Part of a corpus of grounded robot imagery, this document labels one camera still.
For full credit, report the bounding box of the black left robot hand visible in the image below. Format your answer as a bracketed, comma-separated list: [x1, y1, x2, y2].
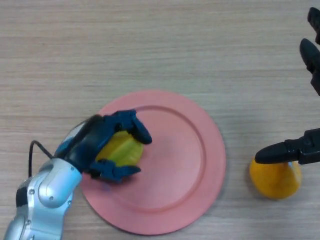
[54, 109, 153, 185]

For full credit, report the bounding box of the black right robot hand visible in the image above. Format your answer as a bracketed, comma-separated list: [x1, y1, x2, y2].
[254, 6, 320, 166]

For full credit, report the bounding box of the yellow green starfruit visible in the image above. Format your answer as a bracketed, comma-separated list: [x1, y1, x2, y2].
[96, 131, 145, 168]

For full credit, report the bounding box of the pink round plate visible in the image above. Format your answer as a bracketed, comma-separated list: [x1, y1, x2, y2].
[81, 90, 227, 236]

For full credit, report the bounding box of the orange yellow pear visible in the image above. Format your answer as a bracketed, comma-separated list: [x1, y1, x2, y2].
[249, 159, 303, 200]

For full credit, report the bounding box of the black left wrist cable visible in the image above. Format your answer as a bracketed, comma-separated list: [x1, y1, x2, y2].
[27, 114, 102, 179]

